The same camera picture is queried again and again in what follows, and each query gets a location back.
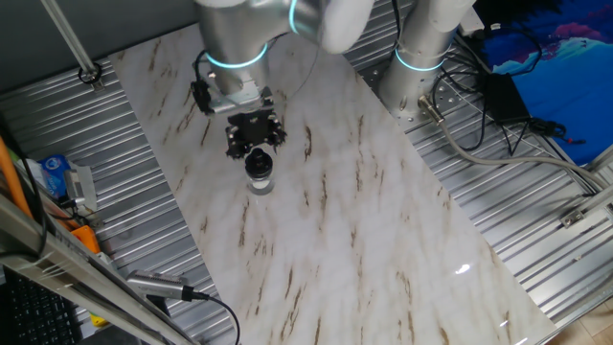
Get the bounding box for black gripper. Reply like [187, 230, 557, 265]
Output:
[224, 85, 289, 161]

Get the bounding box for black dropper lid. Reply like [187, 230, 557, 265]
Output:
[243, 147, 275, 181]

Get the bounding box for small clear glass jar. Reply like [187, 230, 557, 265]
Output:
[245, 172, 277, 196]

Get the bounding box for white marble pattern mat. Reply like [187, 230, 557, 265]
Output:
[108, 0, 559, 345]

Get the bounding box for orange button box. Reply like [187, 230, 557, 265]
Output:
[70, 223, 102, 256]

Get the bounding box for blue tissue pack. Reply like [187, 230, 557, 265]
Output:
[36, 153, 74, 200]

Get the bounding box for aluminium pole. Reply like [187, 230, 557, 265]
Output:
[39, 0, 105, 93]

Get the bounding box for white power strip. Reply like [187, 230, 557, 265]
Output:
[456, 6, 486, 38]

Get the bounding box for orange tube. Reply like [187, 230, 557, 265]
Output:
[0, 135, 35, 222]

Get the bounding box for black power adapter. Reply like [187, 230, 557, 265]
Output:
[482, 72, 533, 127]

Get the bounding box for black keyboard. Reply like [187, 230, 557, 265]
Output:
[0, 266, 86, 345]

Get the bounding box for blue printed cloth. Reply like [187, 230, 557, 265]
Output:
[478, 0, 613, 167]

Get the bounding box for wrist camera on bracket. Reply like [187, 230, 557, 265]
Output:
[190, 71, 263, 117]

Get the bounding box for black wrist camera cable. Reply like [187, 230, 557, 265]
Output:
[192, 48, 210, 85]

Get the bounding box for silver ribbed camera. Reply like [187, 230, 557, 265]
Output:
[125, 269, 193, 302]

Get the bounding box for small silver metal bracket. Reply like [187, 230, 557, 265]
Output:
[63, 164, 100, 213]

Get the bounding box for black ring clamp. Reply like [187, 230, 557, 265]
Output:
[77, 61, 103, 87]

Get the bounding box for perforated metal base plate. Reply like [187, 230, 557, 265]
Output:
[358, 60, 466, 134]

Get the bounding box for thin black cable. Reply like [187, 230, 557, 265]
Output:
[0, 113, 50, 256]

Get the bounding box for aluminium frame beam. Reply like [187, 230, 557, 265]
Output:
[0, 191, 198, 345]

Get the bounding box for thick grey cable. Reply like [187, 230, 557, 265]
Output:
[417, 94, 608, 192]

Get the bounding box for aluminium corner bracket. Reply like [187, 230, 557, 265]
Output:
[558, 183, 613, 230]

